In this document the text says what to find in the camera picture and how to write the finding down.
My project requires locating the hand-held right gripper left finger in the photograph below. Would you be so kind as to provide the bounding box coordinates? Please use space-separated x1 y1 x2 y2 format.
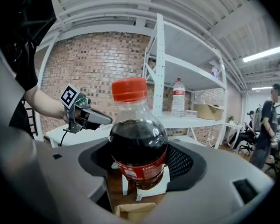
35 138 122 224

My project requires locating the large clear plastic bottle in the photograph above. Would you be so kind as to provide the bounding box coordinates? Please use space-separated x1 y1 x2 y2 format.
172 77 186 118

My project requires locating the brown cardboard box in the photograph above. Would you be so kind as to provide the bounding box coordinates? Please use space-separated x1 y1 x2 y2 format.
114 202 157 224

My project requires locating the white metal shelf rack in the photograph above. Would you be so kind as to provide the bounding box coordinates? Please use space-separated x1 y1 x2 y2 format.
142 13 228 149

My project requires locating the flapped cardboard carton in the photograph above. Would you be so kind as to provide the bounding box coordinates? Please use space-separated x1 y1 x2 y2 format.
193 103 227 121

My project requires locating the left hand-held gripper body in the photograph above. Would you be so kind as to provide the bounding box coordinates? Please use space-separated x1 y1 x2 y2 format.
60 84 91 134

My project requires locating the dark bottle with red cap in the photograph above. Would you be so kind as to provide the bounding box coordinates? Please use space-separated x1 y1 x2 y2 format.
108 77 168 191

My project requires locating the black stair railing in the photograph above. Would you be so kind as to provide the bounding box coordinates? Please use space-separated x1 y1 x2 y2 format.
25 101 38 135

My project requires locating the person's left hand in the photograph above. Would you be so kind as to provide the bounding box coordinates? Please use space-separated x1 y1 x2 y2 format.
74 110 83 125

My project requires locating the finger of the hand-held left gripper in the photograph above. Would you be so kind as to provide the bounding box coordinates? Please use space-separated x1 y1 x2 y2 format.
80 108 113 131

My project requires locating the small white side table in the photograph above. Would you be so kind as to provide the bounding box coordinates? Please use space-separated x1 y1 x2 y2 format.
224 122 245 147

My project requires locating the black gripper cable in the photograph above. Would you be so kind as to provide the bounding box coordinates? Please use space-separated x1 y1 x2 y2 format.
59 128 72 147

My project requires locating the person's black clothing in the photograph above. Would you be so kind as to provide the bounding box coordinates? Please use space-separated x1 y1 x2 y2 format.
0 0 58 140

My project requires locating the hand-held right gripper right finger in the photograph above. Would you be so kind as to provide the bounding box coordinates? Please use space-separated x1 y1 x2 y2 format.
140 140 276 224

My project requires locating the person's left forearm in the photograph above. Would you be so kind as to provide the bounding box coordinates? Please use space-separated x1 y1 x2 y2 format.
25 85 68 126

